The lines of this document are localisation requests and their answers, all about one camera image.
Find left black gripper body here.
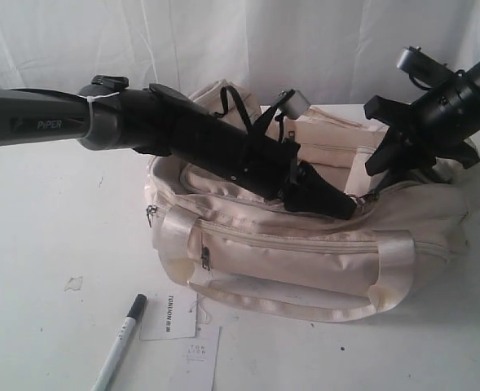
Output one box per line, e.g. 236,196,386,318
161,109,300,200

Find white tag TONLION text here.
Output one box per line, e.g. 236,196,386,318
139,288,197,341

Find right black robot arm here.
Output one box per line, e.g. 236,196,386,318
363,46,480,176

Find clear tape scrap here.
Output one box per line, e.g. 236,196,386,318
64,276,83,292

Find white backdrop curtain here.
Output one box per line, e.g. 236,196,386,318
0,1,480,104

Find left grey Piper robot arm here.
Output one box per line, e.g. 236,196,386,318
0,75,356,220

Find white square hang tag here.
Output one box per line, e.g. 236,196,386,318
170,325,221,391

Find white marker black cap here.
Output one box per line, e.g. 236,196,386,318
90,294,148,391

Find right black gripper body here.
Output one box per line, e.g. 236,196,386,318
394,81,480,169

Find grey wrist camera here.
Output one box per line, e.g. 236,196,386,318
396,46,453,90
275,89,310,120

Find cream fabric duffel bag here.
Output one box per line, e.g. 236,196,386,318
143,79,480,327

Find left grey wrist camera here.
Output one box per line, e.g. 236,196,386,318
275,89,310,120

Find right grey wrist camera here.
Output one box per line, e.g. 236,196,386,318
396,46,453,90

